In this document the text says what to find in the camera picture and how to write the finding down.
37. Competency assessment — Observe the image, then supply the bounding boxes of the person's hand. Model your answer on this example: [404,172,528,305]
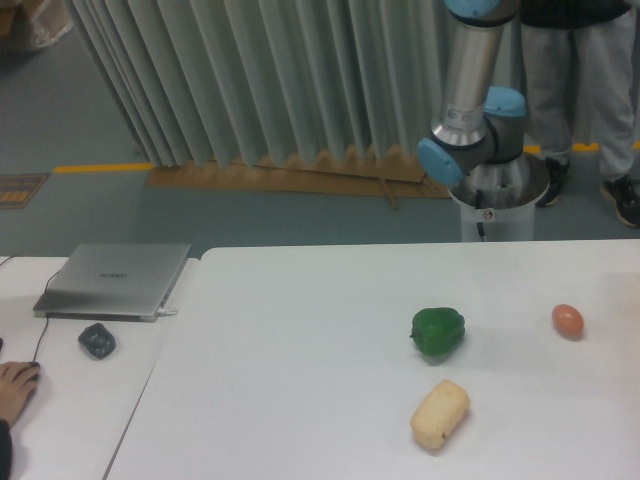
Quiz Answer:
[0,361,38,428]

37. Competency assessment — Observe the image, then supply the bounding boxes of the black sleeve forearm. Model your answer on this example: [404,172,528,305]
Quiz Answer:
[0,420,13,480]

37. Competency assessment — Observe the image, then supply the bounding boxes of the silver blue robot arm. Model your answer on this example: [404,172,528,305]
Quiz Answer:
[417,1,525,185]

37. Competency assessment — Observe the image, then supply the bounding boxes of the black computer mouse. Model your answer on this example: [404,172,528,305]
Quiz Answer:
[27,362,41,382]

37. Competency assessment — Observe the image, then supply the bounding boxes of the black small device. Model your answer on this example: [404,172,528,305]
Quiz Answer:
[78,323,117,360]

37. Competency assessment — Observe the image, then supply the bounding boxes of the silver laptop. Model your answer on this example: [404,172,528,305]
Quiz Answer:
[33,243,191,322]

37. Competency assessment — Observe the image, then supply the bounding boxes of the white laptop plug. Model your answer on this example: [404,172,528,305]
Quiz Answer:
[157,308,178,317]

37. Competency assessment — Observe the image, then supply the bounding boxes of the grey folding curtain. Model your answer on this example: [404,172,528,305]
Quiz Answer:
[59,0,531,169]

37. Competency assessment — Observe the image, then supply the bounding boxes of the brown cardboard sheet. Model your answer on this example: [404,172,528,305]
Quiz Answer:
[146,145,449,209]

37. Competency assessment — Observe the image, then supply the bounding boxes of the green bell pepper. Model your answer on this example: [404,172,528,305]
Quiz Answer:
[410,307,465,357]

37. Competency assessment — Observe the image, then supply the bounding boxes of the beige bread loaf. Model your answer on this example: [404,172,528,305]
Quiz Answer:
[410,379,471,450]

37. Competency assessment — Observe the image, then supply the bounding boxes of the brown egg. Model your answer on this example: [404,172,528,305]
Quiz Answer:
[552,304,584,339]

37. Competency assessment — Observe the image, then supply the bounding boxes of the standing person grey trousers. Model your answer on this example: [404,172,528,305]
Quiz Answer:
[519,1,639,227]

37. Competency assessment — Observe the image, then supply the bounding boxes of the black mouse cable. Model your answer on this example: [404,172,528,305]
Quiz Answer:
[0,254,66,365]

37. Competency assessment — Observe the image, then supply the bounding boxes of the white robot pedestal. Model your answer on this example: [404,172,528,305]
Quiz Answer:
[449,153,549,242]

